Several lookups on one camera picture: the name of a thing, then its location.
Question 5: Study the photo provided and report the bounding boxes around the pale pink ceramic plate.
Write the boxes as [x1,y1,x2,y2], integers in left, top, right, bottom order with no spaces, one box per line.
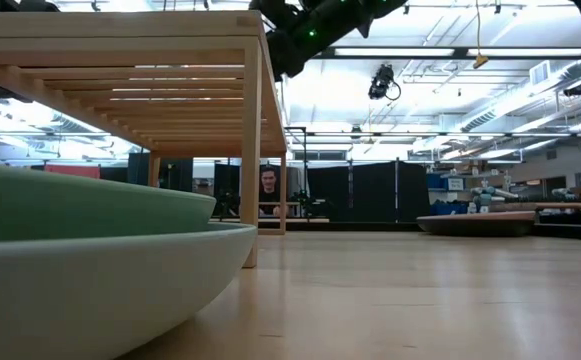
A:
[416,210,537,224]

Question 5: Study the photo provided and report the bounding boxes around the blue storage bin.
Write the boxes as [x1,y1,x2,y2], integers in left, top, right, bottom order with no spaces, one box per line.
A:
[429,199,471,216]

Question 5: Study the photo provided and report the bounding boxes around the slatted light wooden shelf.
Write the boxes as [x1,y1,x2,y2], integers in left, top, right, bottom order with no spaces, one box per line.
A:
[0,9,289,269]

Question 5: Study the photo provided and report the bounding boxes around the teal transparent glass plate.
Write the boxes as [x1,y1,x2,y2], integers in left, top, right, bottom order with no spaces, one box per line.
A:
[416,217,536,238]

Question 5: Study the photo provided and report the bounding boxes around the yellow hanging cord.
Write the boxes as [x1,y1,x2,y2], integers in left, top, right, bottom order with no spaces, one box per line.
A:
[472,0,490,70]

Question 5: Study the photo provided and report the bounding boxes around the black metal stand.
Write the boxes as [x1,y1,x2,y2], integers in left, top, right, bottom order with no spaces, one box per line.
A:
[283,126,309,221]

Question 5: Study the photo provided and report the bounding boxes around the black overhead frame crossbeam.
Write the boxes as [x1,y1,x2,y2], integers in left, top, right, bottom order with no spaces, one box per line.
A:
[314,46,581,61]

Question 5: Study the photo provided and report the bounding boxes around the person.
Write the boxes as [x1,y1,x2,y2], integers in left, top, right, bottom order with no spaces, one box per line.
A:
[258,166,282,217]

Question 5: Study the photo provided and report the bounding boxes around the silver ceiling air duct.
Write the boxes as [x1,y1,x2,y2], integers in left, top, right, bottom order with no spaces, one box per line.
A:
[462,59,581,132]

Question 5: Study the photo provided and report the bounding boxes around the sage green ceramic plate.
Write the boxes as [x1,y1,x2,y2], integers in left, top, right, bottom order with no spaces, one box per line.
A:
[0,164,218,245]

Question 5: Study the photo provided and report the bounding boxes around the black overhead camera with cable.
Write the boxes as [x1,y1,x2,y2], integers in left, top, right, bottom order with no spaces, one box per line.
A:
[367,63,402,101]

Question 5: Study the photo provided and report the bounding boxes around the white ceramic plate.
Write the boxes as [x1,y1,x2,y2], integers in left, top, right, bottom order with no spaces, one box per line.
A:
[0,221,259,360]

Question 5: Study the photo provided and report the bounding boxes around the red cloth panel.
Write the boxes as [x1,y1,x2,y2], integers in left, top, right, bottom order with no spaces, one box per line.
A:
[44,163,101,180]

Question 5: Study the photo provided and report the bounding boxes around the black fabric partition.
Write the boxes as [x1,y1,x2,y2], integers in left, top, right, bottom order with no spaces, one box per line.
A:
[307,160,431,224]
[127,152,195,194]

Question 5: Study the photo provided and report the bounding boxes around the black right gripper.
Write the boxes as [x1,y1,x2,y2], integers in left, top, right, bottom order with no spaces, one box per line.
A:
[265,28,316,80]

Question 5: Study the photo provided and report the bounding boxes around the brown background table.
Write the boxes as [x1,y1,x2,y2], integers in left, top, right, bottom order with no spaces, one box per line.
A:
[489,201,581,226]

